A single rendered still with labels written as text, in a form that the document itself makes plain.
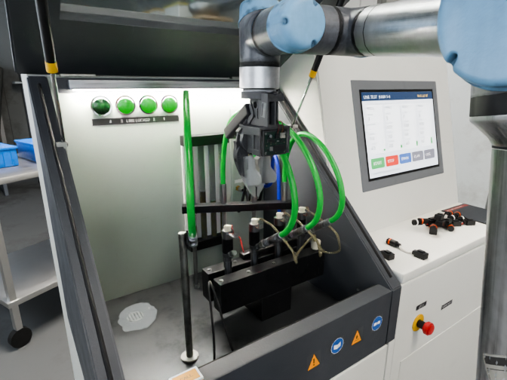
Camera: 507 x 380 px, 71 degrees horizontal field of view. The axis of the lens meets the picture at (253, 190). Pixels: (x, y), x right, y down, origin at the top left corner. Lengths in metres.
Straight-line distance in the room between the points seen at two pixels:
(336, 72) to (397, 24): 0.60
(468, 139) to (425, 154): 1.29
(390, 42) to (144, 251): 0.86
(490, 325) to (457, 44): 0.20
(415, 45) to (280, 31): 0.18
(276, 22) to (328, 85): 0.56
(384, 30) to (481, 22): 0.31
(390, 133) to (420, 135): 0.17
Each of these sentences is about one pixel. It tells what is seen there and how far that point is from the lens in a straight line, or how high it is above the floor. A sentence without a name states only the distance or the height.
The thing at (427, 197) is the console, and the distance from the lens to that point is 1.45.
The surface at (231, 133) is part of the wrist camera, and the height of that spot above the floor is 1.33.
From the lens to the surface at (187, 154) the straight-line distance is 0.64.
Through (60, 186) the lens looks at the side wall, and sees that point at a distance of 0.78.
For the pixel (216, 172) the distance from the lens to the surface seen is 1.12.
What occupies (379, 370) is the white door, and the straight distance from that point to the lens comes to 1.08.
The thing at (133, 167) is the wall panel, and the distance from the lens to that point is 1.03.
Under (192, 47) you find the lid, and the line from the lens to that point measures 0.98.
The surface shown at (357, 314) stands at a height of 0.93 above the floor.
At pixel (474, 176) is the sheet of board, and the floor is 0.87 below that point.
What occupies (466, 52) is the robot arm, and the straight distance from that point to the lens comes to 0.27.
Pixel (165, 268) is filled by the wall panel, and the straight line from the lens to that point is 1.16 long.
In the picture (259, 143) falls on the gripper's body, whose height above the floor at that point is 1.33.
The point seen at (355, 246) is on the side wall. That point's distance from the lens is 0.98.
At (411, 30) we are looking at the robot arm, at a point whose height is 1.50.
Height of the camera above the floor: 1.43
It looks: 16 degrees down
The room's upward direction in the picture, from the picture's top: straight up
